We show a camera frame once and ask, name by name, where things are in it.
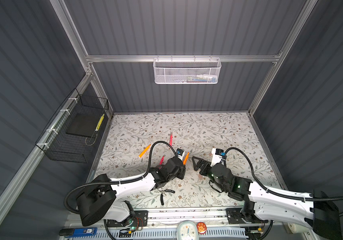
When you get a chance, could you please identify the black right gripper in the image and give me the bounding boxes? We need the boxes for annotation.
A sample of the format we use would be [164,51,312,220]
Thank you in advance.
[192,155,226,192]

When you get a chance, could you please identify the pink marker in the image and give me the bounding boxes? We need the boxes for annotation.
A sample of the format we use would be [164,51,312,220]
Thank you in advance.
[169,132,173,146]
[159,155,165,165]

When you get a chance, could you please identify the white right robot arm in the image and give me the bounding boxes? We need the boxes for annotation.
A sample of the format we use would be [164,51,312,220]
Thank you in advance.
[192,157,343,240]

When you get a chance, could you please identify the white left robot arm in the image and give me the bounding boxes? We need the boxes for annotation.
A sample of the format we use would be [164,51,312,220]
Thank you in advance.
[76,156,186,227]

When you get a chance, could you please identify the lone orange marker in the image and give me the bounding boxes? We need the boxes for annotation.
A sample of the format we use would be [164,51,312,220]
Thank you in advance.
[138,144,151,158]

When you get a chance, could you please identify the white analog clock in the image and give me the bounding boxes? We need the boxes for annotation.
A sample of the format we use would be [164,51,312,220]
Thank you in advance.
[177,221,199,240]

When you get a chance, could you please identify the yellow marker in basket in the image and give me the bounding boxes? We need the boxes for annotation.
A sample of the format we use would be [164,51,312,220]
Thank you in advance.
[95,114,105,132]

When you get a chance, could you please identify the black flat pad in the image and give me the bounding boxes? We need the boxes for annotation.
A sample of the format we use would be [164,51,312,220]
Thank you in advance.
[66,114,101,138]

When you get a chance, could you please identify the black handled pliers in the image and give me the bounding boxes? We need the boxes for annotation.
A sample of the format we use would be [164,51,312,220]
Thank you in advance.
[160,190,175,206]

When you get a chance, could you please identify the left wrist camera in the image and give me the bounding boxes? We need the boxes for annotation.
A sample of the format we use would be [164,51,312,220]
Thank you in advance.
[176,149,186,162]

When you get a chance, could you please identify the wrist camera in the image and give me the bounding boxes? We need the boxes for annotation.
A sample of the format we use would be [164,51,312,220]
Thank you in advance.
[176,149,186,162]
[211,148,227,167]

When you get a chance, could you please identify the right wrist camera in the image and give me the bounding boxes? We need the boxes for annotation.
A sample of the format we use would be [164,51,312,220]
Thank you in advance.
[211,148,227,167]

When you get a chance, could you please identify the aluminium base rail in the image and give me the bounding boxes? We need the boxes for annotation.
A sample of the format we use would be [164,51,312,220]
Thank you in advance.
[66,205,310,230]

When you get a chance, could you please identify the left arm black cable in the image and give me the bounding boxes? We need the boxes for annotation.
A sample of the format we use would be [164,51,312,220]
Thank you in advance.
[64,140,178,215]

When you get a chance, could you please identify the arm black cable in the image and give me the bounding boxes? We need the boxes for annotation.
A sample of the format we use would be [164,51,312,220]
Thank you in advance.
[64,140,178,215]
[224,146,343,217]

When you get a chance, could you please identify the white wire mesh basket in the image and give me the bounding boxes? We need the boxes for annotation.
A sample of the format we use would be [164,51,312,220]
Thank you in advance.
[153,58,222,85]

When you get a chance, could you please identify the black wire wall basket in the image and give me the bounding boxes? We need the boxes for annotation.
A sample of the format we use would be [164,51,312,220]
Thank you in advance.
[36,90,109,164]

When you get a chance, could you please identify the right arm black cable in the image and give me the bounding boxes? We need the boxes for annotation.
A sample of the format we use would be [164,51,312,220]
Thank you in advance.
[224,146,343,217]

